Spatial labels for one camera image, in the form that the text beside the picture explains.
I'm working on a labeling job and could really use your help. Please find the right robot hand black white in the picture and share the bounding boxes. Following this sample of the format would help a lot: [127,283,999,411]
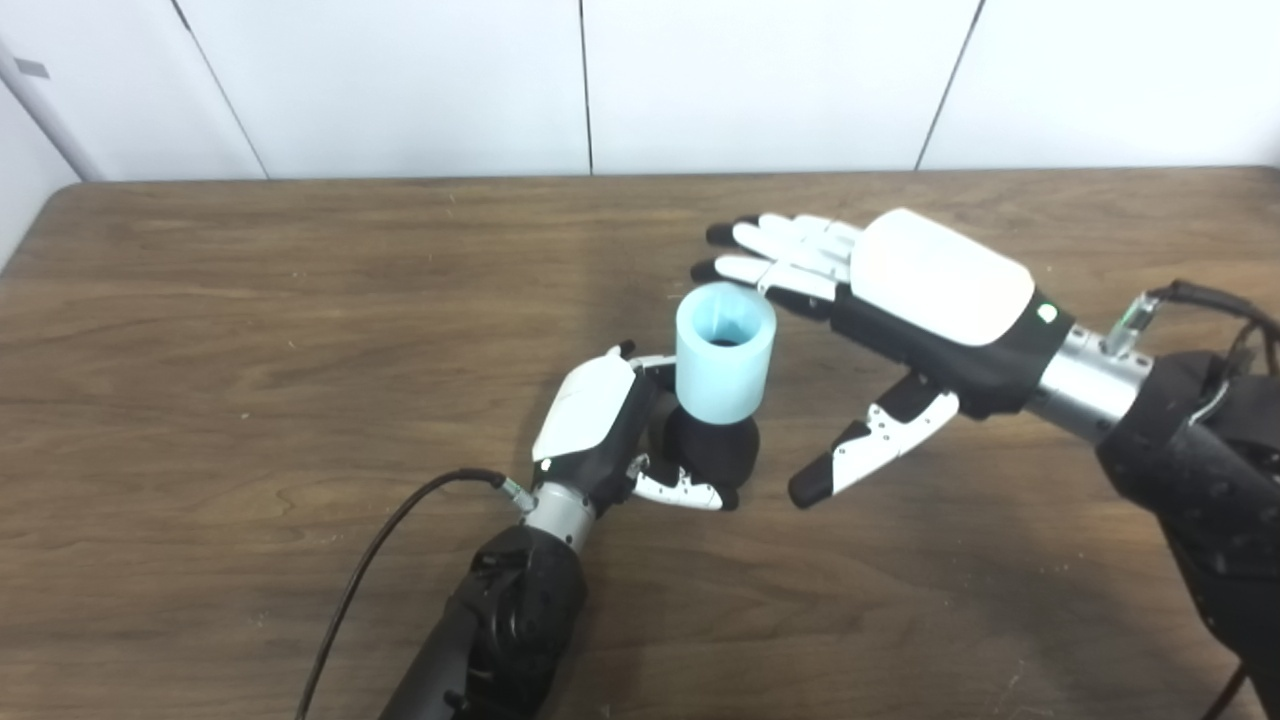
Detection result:
[690,208,1077,510]

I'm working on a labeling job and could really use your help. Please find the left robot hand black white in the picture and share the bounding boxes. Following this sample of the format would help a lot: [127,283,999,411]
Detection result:
[530,340,741,513]

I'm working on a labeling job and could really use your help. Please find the black funnel-shaped nozzle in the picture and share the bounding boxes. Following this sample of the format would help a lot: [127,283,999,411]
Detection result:
[655,400,761,498]

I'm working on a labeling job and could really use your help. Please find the light-blue hose piece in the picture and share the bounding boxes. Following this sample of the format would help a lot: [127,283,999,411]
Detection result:
[675,282,778,425]

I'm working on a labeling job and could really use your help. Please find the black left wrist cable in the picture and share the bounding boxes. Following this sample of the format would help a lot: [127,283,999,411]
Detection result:
[295,468,537,720]

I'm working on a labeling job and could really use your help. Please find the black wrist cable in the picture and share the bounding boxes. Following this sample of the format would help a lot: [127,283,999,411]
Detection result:
[295,468,537,720]
[1105,280,1280,379]

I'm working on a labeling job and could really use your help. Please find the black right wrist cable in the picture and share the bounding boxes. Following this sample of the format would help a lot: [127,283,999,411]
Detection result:
[1105,280,1280,379]

